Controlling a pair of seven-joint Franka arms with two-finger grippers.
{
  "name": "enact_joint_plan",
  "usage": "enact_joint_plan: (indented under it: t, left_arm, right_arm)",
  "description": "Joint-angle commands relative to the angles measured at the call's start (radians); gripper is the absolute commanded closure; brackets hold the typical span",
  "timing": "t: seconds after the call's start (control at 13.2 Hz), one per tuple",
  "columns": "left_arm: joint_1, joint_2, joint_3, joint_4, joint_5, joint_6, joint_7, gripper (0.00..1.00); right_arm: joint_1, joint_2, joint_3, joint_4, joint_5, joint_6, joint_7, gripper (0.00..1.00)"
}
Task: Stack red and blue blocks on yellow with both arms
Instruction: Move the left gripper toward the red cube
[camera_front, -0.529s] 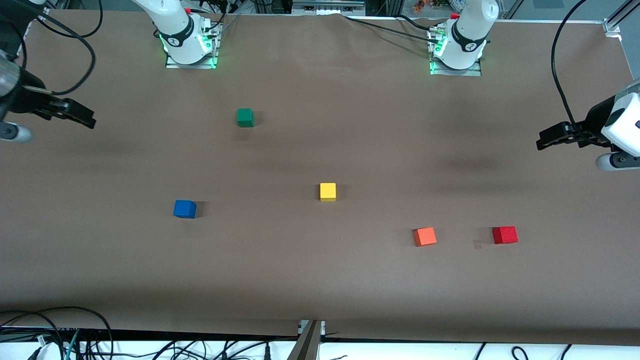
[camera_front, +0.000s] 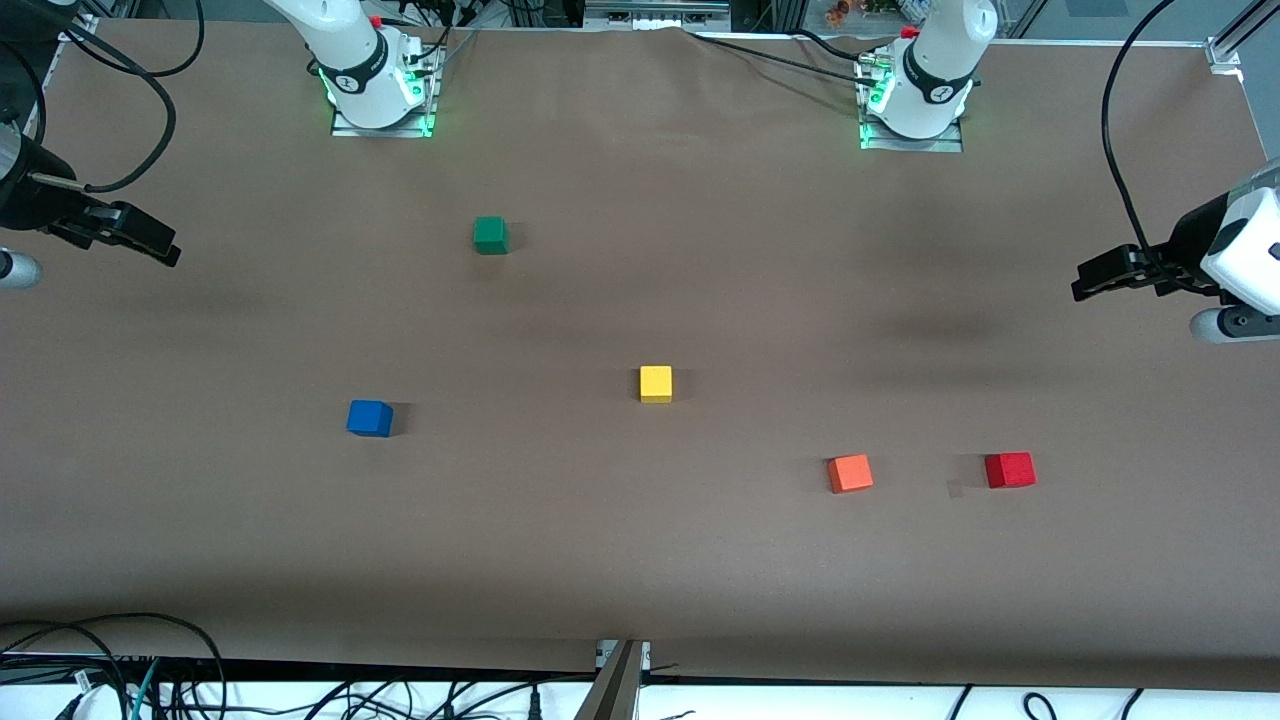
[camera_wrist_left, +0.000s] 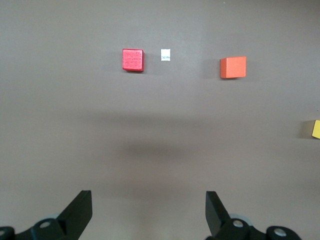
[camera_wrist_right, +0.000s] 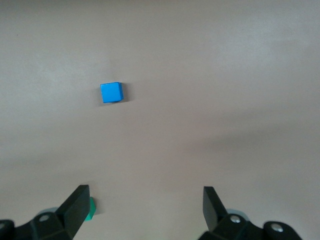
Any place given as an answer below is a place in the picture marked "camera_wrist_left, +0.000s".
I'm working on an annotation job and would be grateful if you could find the orange wooden cube block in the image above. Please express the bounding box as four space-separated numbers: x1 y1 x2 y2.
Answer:
219 56 248 80

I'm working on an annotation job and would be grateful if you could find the yellow wooden cube block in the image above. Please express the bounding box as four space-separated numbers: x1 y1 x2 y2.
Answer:
301 119 320 139

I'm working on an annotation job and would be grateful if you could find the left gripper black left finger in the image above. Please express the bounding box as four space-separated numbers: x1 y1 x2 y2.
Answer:
0 190 93 240

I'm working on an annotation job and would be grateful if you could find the small rectangular table sticker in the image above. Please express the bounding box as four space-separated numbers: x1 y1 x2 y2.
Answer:
160 48 172 62

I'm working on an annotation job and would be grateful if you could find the red wooden cube block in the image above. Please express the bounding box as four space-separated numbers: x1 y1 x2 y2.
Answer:
121 48 146 73

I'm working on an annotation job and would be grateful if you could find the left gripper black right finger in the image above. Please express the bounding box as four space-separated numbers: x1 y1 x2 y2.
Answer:
205 191 305 240

